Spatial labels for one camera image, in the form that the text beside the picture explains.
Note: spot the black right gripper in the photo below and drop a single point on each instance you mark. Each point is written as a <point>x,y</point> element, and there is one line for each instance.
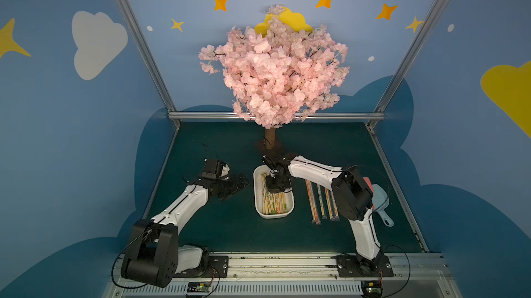
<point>276,179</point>

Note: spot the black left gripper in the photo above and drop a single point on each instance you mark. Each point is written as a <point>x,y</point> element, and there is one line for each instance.
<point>228,182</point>

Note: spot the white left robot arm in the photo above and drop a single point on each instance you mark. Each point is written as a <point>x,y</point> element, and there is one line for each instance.
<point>153,255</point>

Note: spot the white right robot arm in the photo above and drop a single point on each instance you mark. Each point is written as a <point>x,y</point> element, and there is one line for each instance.
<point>352,194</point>

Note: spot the wrapped chopsticks panda print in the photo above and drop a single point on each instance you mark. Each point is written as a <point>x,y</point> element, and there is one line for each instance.
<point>266,198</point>

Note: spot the white plastic storage box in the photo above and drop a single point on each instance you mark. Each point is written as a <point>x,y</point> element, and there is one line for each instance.
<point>274,205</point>

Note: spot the red small brush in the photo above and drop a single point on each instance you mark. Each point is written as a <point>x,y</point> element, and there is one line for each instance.
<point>368,182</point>

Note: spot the light blue dustpan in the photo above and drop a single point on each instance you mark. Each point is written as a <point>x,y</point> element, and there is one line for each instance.
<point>381,202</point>

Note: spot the pink cherry blossom tree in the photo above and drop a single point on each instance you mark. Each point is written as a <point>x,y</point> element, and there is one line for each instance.
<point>282,66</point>

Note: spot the left green circuit board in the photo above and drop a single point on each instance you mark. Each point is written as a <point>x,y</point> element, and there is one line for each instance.
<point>201,288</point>

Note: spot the right black controller board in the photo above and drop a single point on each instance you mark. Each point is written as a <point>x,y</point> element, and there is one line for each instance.
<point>371,289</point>

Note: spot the left floor edge rail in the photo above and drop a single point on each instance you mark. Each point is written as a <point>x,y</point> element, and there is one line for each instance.
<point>160,175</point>

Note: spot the floor edge rail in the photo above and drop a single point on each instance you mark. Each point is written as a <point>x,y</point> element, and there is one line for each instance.
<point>398,191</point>
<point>160,175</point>

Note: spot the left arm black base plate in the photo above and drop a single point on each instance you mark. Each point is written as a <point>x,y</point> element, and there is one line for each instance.
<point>216,265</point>

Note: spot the horizontal aluminium back rail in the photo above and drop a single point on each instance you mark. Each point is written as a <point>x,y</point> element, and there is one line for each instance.
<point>333,116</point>

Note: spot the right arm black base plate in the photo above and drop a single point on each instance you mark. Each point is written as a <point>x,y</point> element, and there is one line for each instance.
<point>357,266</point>

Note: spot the right floor edge rail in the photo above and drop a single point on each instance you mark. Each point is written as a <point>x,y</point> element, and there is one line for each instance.
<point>398,191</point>

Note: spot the front aluminium mounting rail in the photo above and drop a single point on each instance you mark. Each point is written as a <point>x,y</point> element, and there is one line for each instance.
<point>306,275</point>

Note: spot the left aluminium corner post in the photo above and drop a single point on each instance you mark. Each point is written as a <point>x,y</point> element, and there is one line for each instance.
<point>146,54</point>

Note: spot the aluminium corner post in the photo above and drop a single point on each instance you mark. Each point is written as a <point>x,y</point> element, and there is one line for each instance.
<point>431,18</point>
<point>146,54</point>

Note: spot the right aluminium corner post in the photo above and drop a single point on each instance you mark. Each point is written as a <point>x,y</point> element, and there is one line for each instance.
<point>431,18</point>

